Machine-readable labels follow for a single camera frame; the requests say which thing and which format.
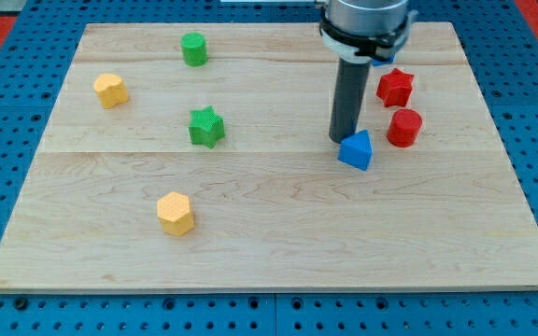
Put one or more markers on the yellow hexagon block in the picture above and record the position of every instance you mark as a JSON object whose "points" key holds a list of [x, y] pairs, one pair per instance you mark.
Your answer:
{"points": [[175, 214]]}

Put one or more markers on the blue block behind arm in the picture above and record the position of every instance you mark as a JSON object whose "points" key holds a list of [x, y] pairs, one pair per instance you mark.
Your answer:
{"points": [[376, 63]]}

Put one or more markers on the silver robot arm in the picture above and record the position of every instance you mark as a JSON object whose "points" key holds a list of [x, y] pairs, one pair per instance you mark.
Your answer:
{"points": [[359, 31]]}

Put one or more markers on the green star block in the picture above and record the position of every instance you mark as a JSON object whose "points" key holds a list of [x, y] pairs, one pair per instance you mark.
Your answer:
{"points": [[206, 127]]}

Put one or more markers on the wooden board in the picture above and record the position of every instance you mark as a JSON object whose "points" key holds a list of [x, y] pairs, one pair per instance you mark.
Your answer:
{"points": [[274, 209]]}

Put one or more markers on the blue triangle block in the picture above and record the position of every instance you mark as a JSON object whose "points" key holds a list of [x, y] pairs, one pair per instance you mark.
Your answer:
{"points": [[356, 150]]}

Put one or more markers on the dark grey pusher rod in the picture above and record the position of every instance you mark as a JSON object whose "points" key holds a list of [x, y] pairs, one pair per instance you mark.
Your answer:
{"points": [[348, 95]]}

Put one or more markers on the green cylinder block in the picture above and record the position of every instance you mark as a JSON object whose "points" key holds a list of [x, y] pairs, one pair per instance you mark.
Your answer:
{"points": [[193, 47]]}

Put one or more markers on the red cylinder block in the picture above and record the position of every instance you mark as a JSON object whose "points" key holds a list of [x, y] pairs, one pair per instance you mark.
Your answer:
{"points": [[404, 127]]}

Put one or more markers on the red star block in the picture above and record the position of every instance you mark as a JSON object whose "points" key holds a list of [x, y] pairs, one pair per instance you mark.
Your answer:
{"points": [[395, 88]]}

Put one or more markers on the yellow heart block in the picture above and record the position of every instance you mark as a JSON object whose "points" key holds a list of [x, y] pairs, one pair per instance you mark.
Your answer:
{"points": [[110, 90]]}

